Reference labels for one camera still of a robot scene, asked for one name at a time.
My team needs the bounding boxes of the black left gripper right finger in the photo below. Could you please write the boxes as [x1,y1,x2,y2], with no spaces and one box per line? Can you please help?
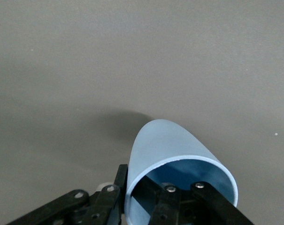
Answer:
[131,176,255,225]

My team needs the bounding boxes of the light blue plastic cup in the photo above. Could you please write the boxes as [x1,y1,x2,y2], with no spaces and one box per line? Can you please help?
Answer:
[124,119,239,225]

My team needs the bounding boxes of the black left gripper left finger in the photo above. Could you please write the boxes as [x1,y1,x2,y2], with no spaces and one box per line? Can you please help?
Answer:
[5,164,129,225]

